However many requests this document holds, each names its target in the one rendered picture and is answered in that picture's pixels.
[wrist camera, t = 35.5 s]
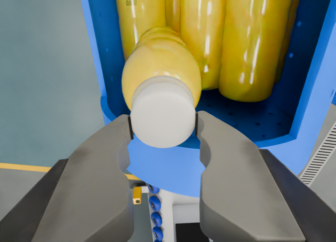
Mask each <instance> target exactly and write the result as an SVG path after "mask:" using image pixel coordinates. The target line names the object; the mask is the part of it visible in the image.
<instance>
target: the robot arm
mask: <svg viewBox="0 0 336 242"><path fill-rule="evenodd" d="M194 136H197V138H198V139H199V140H200V156H199V160H200V162H201V163H202V164H203V165H204V167H205V170H204V171H203V172H202V174H201V180H200V197H199V221H200V228H201V230H202V232H203V233H204V234H205V235H206V236H207V237H208V238H210V239H211V240H212V241H214V242H336V211H335V210H334V209H333V208H332V207H331V206H330V205H329V204H328V203H327V202H326V201H325V200H323V199H322V198H321V197H320V196H319V195H318V194H317V193H316V192H315V191H314V190H312V189H311V188H310V187H309V186H308V185H307V184H306V183H305V182H304V181H303V180H301V179H300V178H299V177H298V176H297V175H296V174H295V173H294V172H293V171H291V170H290V169H289V168H288V167H287V166H286V165H285V164H284V163H283V162H281V161H280V160H279V159H278V158H277V157H276V156H275V155H274V154H273V153H271V152H270V151H269V150H268V149H260V148H259V147H258V146H257V145H256V144H254V143H253V142H252V141H251V140H250V139H249V138H248V137H246V136H245V135H244V134H243V133H241V132H240V131H238V130H237V129H235V128H234V127H232V126H230V125H229V124H227V123H225V122H223V121H221V120H219V119H218V118H216V117H214V116H212V115H211V114H209V113H207V112H205V111H199V112H195V128H194ZM133 139H134V132H133V130H132V123H131V117H130V115H126V114H123V115H120V116H119V117H118V118H116V119H115V120H113V121H111V122H110V123H108V124H107V125H105V126H104V127H103V128H101V129H100V130H98V131H97V132H95V133H94V134H93V135H91V136H90V137H89V138H87V139H86V140H85V141H84V142H83V143H82V144H80V145H79V146H78V147H77V148H76V150H75V151H74V152H73V153H72V154H71V155H70V156H69V157H68V158H67V159H60V160H58V161H57V162H56V163H55V164H54V166H53V167H52V168H51V169H50V170H49V171H48V172H47V173H46V174H45V175H44V176H43V177H42V178H41V179H40V180H39V181H38V182H37V183H36V184H35V185H34V186H33V187H32V188H31V190H30V191H29V192H28V193H27V194H26V195H25V196H24V197H23V198H22V199H21V200H20V201H19V202H18V203H17V204H16V205H15V206H14V207H13V208H12V209H11V210H10V211H9V212H8V214H7V215H6V216H5V217H4V218H3V219H2V220H1V221H0V242H127V241H128V240H129V239H130V238H131V237H132V235H133V233H134V207H133V202H132V196H131V191H130V186H129V180H128V178H127V176H126V175H125V171H126V170H127V168H128V167H129V165H130V157H129V151H128V145H129V143H130V142H131V140H133Z"/></svg>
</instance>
